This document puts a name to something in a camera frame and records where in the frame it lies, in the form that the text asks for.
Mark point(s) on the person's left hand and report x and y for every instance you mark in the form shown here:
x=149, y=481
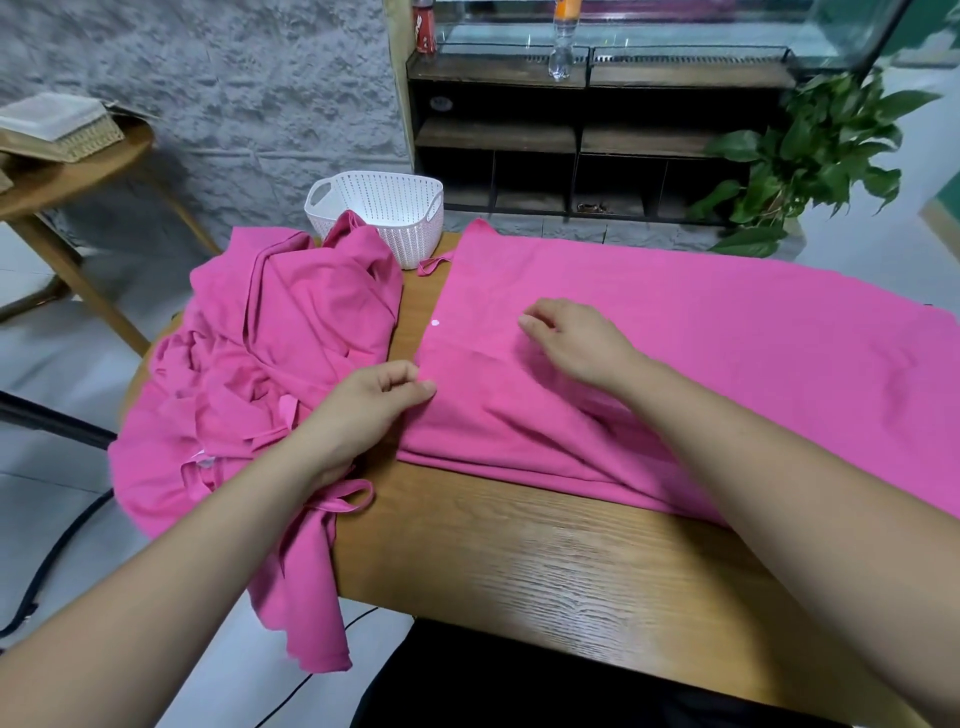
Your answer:
x=360, y=413

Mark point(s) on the person's right hand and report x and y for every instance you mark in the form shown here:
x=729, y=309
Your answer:
x=578, y=345

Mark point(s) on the pile of pink cloths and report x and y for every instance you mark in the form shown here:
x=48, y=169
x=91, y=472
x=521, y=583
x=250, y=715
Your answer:
x=255, y=375

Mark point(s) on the pink towel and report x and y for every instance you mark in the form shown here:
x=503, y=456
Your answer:
x=750, y=345

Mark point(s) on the white woven plastic basket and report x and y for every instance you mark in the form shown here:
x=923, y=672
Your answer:
x=383, y=210

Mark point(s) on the person's right forearm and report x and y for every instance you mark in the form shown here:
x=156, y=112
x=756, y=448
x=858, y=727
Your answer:
x=810, y=495

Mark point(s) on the person's left forearm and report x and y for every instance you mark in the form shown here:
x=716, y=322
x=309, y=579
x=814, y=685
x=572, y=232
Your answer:
x=150, y=600

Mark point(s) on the dark wooden shelf cabinet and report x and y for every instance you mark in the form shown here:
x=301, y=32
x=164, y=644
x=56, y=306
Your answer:
x=570, y=135

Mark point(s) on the green potted plant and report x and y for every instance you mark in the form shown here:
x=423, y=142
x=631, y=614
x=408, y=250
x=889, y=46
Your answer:
x=810, y=158

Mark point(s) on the clear bottle with orange label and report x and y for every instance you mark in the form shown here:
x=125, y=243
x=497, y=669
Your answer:
x=564, y=38

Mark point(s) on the glass display case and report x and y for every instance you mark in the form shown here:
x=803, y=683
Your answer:
x=660, y=23

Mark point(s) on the small round wooden side table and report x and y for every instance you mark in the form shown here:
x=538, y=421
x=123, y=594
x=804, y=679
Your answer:
x=75, y=210

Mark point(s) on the red label cola bottle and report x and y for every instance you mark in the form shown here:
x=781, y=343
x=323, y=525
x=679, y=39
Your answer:
x=425, y=30

